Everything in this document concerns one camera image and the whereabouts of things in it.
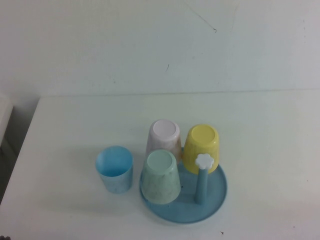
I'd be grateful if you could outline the pale pink plastic cup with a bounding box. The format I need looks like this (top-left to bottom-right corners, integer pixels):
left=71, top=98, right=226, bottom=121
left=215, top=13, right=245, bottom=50
left=146, top=119, right=181, bottom=163

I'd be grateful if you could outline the yellow plastic cup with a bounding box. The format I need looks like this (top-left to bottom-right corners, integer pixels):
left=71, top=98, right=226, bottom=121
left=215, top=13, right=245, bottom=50
left=181, top=124, right=221, bottom=175

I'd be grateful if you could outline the light blue plastic cup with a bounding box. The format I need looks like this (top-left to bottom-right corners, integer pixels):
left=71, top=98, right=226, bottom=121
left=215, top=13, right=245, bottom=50
left=95, top=145, right=134, bottom=195

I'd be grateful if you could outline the blue round cup stand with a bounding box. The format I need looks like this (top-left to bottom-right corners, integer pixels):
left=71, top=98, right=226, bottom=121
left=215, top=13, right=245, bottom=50
left=138, top=146, right=228, bottom=223

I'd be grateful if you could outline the mint green plastic cup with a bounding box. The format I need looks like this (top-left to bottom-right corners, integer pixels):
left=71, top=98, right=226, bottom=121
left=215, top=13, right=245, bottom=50
left=141, top=149, right=182, bottom=205

